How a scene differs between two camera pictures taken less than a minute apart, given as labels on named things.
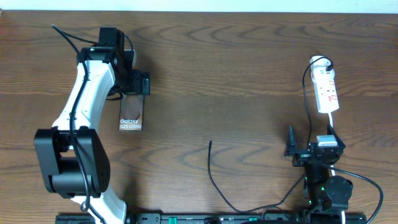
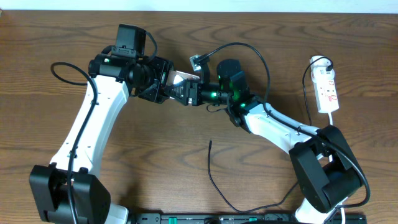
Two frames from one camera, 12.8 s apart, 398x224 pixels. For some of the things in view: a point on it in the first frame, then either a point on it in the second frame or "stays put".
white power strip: (324, 84) stays put
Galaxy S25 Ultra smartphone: (131, 112) -> (174, 78)
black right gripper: (290, 150) -> (186, 94)
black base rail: (307, 218) stays put
